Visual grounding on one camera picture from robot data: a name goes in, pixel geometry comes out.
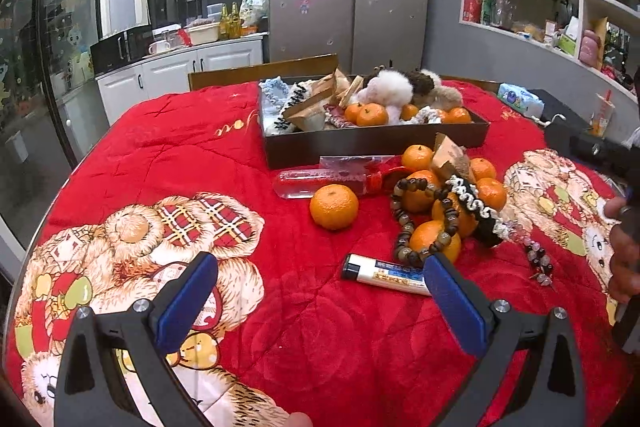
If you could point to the black white lace scrunchie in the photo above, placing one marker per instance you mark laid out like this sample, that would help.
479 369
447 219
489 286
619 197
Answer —
491 230

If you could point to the mandarin in tray middle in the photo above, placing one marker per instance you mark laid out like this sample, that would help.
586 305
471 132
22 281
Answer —
372 115

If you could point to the clear plastic tube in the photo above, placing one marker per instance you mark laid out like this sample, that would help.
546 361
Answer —
304 183

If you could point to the white fluffy pompom plush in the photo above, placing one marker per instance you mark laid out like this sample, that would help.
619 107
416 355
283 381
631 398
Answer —
390 89

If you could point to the dark brown cardboard tray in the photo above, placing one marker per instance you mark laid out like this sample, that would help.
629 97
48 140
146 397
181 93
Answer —
305 148

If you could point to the red printed blanket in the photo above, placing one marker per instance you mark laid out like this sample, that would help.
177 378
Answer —
282 332

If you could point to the mandarin in tray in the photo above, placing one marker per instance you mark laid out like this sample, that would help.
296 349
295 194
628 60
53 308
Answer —
457 115
372 115

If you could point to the orange mandarin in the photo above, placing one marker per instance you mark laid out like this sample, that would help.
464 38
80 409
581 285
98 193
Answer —
334 207

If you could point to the blue tissue pack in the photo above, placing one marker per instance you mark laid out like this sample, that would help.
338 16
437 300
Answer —
520 99

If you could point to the wooden chair back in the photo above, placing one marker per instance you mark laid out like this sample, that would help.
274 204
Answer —
299 67

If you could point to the mandarin beside capybara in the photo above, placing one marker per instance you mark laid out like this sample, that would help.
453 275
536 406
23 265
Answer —
492 193

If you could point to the black microwave oven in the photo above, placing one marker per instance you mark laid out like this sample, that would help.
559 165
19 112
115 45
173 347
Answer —
121 49

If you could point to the operator hand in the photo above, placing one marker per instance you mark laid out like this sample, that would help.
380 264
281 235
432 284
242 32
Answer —
624 265

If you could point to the kraft paper pyramid pack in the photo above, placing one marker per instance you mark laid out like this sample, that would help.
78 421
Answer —
450 159

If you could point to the white kitchen cabinet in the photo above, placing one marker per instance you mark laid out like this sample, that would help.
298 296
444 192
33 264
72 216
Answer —
169 72

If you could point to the dark brown fuzzy scrunchie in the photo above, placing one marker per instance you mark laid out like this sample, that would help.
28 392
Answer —
422 84

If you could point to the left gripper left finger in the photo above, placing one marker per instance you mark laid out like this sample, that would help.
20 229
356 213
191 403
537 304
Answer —
91 390

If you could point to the mandarin in tray right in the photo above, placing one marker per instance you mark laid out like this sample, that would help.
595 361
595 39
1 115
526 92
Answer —
457 115

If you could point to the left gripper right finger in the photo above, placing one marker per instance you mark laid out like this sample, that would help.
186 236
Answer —
550 390

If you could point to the white lighter tube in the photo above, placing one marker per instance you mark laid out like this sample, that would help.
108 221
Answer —
384 274

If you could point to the black glass sliding door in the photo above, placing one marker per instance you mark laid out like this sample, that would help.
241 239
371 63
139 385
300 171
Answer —
51 112

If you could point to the cream fluffy plush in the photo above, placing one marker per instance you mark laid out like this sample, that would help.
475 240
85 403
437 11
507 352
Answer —
441 96

